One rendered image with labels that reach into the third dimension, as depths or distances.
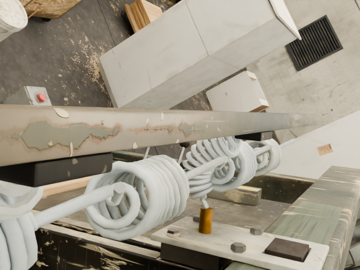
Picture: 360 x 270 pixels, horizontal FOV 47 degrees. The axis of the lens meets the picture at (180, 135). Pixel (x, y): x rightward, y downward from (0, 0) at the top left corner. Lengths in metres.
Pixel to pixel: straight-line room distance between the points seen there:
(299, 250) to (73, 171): 0.36
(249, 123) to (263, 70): 9.20
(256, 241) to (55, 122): 0.38
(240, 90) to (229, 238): 5.80
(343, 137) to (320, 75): 4.66
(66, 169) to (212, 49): 3.44
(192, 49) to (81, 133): 3.51
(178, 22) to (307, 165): 2.17
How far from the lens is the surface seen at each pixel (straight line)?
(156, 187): 0.34
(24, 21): 3.13
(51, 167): 0.17
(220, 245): 0.48
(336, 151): 4.77
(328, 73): 9.30
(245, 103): 6.23
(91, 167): 0.19
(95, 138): 0.18
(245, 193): 1.15
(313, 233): 0.61
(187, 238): 0.50
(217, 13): 3.65
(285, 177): 1.37
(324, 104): 9.24
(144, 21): 5.17
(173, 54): 3.75
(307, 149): 4.81
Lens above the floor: 2.08
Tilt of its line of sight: 25 degrees down
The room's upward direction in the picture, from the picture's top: 63 degrees clockwise
